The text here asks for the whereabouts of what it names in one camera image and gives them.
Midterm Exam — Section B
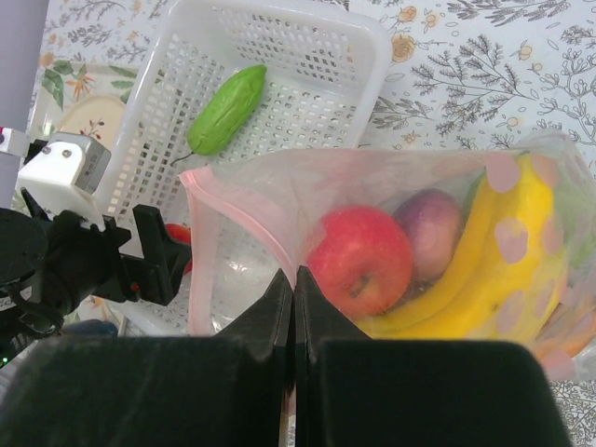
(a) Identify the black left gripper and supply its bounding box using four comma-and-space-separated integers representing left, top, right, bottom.
1, 204, 191, 363

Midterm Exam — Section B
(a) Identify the green cabbage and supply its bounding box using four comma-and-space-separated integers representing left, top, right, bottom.
555, 183, 595, 268

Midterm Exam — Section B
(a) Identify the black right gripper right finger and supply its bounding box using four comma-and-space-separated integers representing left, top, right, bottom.
294, 267, 570, 446

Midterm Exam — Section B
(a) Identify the purple onion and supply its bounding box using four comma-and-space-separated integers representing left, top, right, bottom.
393, 188, 463, 281

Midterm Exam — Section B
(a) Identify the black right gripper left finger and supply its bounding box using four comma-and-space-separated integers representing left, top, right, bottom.
1, 273, 292, 446

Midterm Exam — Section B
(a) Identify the floral table mat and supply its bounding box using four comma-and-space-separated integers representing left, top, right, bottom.
39, 0, 596, 447

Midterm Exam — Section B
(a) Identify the white plastic basket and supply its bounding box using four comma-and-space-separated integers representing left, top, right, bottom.
97, 1, 390, 335

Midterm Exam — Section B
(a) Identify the dark blue mug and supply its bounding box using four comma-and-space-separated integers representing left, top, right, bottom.
61, 319, 118, 337

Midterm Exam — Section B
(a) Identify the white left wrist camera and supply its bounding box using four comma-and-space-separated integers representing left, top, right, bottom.
17, 132, 111, 227

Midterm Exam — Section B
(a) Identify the clear zip top bag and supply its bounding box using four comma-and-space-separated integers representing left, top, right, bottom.
191, 132, 595, 381

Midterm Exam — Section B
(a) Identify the red strawberry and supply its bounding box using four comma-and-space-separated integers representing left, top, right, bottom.
165, 223, 193, 275

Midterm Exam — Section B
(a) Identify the green cucumber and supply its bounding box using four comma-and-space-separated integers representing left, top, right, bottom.
169, 64, 267, 167

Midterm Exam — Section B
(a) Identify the pink beige round plate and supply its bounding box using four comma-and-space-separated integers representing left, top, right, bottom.
57, 95, 126, 147

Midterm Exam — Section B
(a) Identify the yellow banana bunch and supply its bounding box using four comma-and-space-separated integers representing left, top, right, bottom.
357, 154, 568, 342

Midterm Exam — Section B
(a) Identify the red apple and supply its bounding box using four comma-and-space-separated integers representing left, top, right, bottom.
305, 206, 413, 319

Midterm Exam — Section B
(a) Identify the leaf patterned tray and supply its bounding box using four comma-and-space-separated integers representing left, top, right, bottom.
29, 60, 138, 140

